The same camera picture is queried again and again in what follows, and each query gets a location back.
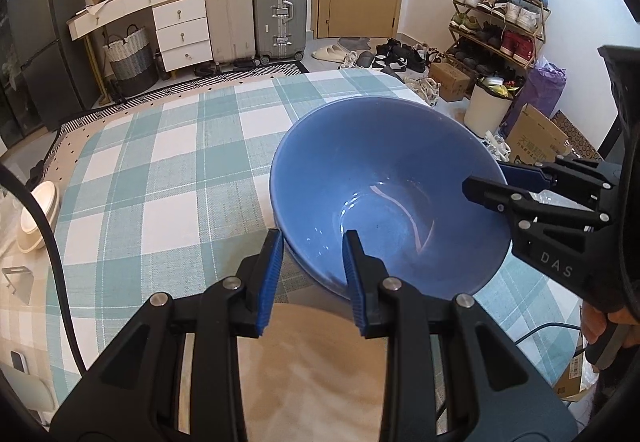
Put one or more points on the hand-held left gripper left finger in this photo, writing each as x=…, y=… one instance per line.
x=267, y=282

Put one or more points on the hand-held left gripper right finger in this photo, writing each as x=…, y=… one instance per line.
x=357, y=307

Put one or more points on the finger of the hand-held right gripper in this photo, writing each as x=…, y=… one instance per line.
x=522, y=175
x=495, y=197

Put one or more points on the light blue bowl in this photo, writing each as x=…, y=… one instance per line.
x=312, y=274

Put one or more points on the cream plate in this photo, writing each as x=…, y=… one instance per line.
x=310, y=372

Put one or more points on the person's right hand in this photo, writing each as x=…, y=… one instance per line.
x=594, y=324

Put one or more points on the pair of white sneakers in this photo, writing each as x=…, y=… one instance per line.
x=497, y=146

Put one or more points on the large printed cardboard box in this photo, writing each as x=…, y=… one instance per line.
x=537, y=135

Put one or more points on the flat patterned cardboard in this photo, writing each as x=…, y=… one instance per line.
x=582, y=140

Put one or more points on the white trash bin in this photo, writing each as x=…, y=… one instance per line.
x=487, y=110

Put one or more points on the purple bag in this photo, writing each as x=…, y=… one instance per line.
x=545, y=92

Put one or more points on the pair of white sandals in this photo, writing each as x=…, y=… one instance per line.
x=425, y=90

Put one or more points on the teal checked tablecloth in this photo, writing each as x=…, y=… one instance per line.
x=175, y=172

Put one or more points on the shoe rack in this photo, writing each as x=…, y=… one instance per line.
x=500, y=22

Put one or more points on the pile of shoes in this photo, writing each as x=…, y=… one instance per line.
x=400, y=56

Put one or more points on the cardboard box with label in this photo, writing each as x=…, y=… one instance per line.
x=575, y=374

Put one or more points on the grey door mat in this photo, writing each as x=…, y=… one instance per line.
x=355, y=43

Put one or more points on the pair of beige slippers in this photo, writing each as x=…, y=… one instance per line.
x=332, y=54

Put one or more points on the cream bowl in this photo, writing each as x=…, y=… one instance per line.
x=35, y=234

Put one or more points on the white bowl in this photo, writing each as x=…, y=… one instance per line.
x=44, y=194

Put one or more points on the metal phone stand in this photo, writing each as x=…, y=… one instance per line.
x=15, y=274

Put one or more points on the grey and white woven basket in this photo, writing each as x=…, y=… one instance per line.
x=130, y=62

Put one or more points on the smartphone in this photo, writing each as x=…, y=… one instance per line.
x=17, y=361

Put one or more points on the white dressing desk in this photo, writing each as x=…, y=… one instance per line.
x=180, y=32

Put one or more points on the white power bank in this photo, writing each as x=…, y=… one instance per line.
x=22, y=394

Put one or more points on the silver suitcase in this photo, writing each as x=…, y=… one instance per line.
x=272, y=12

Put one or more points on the beige suitcase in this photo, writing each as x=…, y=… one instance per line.
x=227, y=12

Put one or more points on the dark grey fridge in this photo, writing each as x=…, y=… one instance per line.
x=45, y=47

